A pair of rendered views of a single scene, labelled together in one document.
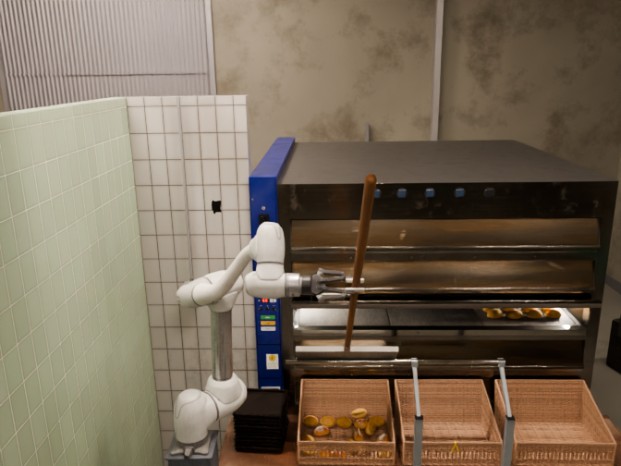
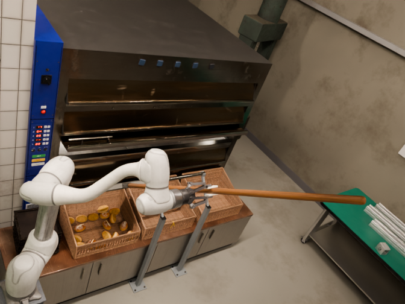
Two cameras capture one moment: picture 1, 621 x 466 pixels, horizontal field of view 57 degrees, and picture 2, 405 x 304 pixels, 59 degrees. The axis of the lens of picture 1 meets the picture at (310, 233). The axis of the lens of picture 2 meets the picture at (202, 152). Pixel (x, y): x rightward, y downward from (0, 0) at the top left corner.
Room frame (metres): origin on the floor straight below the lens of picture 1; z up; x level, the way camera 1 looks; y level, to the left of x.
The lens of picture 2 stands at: (1.13, 1.00, 3.08)
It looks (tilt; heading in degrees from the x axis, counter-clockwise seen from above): 33 degrees down; 312
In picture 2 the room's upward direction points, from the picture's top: 22 degrees clockwise
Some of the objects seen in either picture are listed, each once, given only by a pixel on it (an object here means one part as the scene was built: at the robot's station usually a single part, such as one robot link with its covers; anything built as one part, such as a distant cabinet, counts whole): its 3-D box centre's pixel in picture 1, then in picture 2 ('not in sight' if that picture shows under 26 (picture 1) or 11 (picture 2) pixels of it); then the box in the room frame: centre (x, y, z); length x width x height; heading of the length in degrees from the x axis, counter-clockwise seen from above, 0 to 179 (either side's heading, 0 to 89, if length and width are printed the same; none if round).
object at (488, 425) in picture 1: (444, 420); (160, 205); (2.96, -0.78, 0.72); 0.56 x 0.49 x 0.28; 88
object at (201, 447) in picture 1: (191, 441); (21, 291); (2.36, 0.59, 1.03); 0.22 x 0.18 x 0.06; 0
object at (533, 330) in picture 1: (437, 330); (156, 149); (3.25, -0.78, 1.16); 1.80 x 0.06 x 0.04; 88
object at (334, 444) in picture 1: (345, 419); (99, 218); (2.98, -0.19, 0.72); 0.56 x 0.49 x 0.28; 87
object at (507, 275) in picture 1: (441, 275); (169, 117); (3.22, -0.78, 1.54); 1.79 x 0.11 x 0.19; 88
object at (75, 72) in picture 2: (444, 199); (182, 67); (3.25, -0.78, 2.00); 1.80 x 0.08 x 0.21; 88
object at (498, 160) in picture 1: (405, 291); (109, 105); (4.17, -0.73, 1.05); 2.10 x 1.91 x 2.10; 88
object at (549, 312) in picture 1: (511, 297); not in sight; (3.64, -1.38, 1.21); 0.61 x 0.48 x 0.06; 178
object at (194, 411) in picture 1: (191, 412); (23, 272); (2.39, 0.58, 1.17); 0.18 x 0.16 x 0.22; 136
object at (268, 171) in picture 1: (281, 289); (8, 106); (4.19, 0.24, 1.08); 1.93 x 0.16 x 2.15; 178
